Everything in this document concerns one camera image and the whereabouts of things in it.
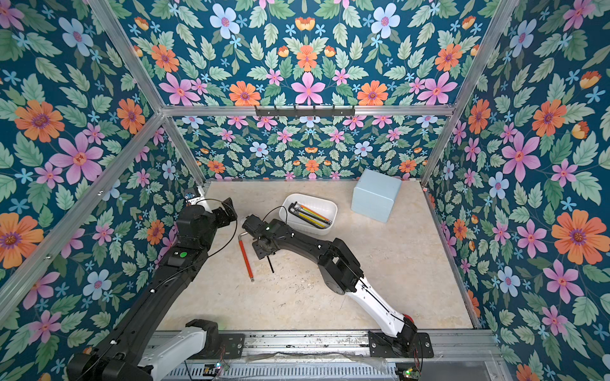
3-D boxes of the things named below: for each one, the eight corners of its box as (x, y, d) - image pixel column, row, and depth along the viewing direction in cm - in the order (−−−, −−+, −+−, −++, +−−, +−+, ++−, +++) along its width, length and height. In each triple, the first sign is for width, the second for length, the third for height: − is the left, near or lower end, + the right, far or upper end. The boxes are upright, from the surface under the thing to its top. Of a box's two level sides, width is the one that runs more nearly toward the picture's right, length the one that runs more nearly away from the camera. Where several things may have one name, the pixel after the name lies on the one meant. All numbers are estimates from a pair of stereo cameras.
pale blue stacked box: (345, 215, 108) (348, 192, 96) (359, 190, 118) (364, 166, 106) (383, 231, 103) (391, 209, 90) (395, 203, 113) (403, 180, 100)
